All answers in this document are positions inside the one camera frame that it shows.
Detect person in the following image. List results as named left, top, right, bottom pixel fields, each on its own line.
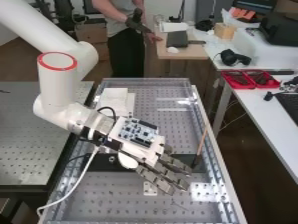
left=90, top=0, right=165, bottom=80

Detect wooden desk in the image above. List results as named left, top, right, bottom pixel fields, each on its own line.
left=143, top=19, right=219, bottom=101

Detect thin stick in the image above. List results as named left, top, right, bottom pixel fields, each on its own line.
left=192, top=124, right=211, bottom=168

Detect white desk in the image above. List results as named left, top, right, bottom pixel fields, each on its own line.
left=211, top=74, right=298, bottom=185
left=192, top=25, right=298, bottom=73

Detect cardboard box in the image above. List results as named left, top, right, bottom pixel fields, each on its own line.
left=73, top=22, right=110, bottom=62

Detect black plate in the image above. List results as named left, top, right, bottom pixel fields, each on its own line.
left=81, top=152, right=207, bottom=174

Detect black cable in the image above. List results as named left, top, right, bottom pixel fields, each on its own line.
left=95, top=106, right=118, bottom=123

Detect small black device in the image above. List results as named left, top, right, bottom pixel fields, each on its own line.
left=263, top=91, right=276, bottom=102

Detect white cable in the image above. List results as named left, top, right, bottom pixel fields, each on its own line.
left=36, top=148, right=99, bottom=218

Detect small wooden box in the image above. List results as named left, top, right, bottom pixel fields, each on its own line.
left=212, top=22, right=238, bottom=41

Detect black keyboard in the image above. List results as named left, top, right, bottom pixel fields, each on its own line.
left=274, top=92, right=298, bottom=126

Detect black bag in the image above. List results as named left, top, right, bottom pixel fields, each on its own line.
left=259, top=12, right=298, bottom=47

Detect red tray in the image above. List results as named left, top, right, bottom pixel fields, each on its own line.
left=244, top=68, right=282, bottom=90
left=219, top=69, right=258, bottom=91

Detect black office chair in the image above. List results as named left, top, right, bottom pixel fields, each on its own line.
left=34, top=0, right=90, bottom=33

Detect black headphones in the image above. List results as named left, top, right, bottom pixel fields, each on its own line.
left=219, top=48, right=252, bottom=67

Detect clear box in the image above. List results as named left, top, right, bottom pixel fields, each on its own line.
left=37, top=77, right=250, bottom=224

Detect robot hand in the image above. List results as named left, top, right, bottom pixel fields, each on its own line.
left=106, top=116, right=194, bottom=197

